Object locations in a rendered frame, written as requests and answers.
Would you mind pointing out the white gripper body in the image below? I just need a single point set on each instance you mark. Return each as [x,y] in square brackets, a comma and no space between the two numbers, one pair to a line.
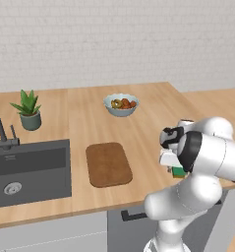
[168,158]

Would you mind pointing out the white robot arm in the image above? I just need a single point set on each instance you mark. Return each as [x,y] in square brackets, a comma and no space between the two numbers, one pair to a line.
[201,193]

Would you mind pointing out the green sponge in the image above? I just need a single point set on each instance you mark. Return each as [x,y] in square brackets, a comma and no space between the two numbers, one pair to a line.
[179,172]

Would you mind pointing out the brown wooden cutting board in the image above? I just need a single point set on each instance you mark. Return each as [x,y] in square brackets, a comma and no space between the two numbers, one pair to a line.
[108,164]

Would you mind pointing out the orange red round fruit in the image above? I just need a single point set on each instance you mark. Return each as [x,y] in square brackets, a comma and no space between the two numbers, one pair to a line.
[133,104]
[126,102]

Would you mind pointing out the white fruit bowl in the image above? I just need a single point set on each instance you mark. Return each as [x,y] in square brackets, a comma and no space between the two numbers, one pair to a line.
[121,111]

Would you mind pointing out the brown green kiwi fruit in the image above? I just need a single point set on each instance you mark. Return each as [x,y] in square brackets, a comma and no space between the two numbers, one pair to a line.
[117,104]

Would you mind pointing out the light grey cupboard panel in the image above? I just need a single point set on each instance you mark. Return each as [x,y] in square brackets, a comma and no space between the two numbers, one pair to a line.
[225,220]

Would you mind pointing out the grey dishwasher front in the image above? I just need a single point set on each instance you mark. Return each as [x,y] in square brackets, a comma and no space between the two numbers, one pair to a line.
[129,234]

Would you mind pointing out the dark grey sink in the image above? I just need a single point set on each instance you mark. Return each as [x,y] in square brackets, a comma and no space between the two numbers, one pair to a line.
[33,177]

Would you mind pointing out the light grey cupboard door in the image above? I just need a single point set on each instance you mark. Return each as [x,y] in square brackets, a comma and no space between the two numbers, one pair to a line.
[50,234]

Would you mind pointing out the green potted plant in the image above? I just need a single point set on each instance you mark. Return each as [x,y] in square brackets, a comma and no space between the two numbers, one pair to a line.
[29,113]

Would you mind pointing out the dark grey tap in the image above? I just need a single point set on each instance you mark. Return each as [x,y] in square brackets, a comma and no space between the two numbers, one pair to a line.
[1,129]

